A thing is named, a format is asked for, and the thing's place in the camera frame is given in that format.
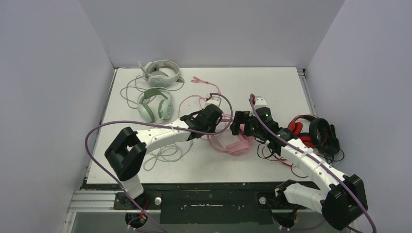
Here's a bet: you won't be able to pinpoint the white gaming headset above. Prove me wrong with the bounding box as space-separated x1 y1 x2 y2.
120 60 186 110

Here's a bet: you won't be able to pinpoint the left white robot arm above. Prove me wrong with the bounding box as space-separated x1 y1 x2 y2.
104 104 223 209

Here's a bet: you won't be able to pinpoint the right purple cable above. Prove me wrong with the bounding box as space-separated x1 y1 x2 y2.
249 93 378 233

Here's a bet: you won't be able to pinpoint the pink cat-ear headphones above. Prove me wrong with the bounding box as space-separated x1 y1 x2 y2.
178 76 253 156

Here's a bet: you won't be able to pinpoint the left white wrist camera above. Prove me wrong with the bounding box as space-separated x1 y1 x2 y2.
204 95 222 108

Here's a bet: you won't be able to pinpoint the red and black headphones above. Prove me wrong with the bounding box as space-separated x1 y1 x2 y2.
288 115 344 164

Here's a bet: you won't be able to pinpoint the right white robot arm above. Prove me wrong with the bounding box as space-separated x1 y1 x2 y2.
230 107 368 230

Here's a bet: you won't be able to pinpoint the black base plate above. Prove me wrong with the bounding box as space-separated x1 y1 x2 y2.
82 182 340 226

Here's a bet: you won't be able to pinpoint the mint green headphones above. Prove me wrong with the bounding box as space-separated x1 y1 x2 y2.
137 87 194 172

